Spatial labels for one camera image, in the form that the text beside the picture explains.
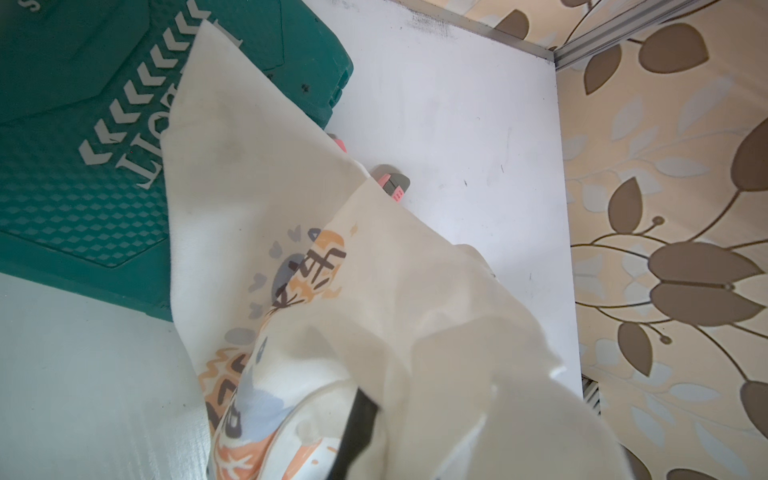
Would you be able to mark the green plastic tool case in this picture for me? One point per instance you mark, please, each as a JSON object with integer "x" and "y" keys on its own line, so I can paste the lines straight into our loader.
{"x": 86, "y": 90}

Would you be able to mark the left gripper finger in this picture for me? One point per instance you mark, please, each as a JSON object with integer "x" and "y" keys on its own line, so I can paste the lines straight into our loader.
{"x": 357, "y": 435}

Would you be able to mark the white printed tote bag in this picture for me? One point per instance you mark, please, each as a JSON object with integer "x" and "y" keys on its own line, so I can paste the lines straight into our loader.
{"x": 296, "y": 280}

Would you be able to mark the pink utility knife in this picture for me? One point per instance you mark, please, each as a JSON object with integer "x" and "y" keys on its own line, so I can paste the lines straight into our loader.
{"x": 392, "y": 181}
{"x": 338, "y": 141}

